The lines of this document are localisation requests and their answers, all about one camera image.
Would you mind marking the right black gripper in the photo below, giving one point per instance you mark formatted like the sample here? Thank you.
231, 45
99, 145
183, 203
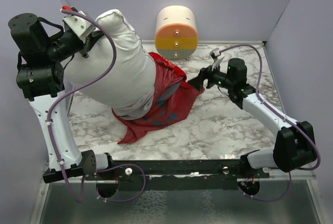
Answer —
197, 82

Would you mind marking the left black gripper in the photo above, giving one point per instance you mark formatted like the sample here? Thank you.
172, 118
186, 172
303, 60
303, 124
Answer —
88, 43

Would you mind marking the red printed pillowcase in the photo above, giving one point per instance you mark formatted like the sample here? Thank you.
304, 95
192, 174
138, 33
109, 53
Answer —
172, 101

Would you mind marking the white pillow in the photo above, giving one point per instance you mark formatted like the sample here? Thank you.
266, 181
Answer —
130, 85

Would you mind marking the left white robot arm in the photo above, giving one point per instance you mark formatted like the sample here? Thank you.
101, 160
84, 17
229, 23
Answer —
40, 77

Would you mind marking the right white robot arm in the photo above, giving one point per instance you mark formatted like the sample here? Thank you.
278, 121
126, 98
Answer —
294, 145

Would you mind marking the white cylindrical drawer cabinet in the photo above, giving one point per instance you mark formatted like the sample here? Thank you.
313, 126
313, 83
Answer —
176, 35

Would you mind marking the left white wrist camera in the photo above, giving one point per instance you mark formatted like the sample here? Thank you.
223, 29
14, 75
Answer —
81, 27

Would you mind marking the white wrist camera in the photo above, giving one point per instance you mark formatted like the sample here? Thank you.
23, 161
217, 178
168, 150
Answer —
81, 27
215, 55

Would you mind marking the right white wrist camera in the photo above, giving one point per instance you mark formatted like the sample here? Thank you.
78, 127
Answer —
215, 55

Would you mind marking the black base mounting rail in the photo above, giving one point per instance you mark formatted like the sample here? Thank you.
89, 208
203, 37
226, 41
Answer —
176, 175

